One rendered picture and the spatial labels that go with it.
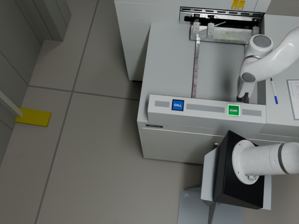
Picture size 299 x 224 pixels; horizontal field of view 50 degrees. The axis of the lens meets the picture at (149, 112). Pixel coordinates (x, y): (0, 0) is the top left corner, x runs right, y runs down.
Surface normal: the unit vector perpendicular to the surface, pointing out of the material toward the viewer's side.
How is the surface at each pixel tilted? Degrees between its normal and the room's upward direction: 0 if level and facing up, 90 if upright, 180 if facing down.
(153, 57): 0
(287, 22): 0
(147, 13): 90
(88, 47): 0
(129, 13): 90
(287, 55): 46
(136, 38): 90
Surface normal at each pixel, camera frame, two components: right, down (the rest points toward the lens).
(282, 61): 0.09, 0.42
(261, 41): 0.00, -0.57
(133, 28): -0.12, 0.92
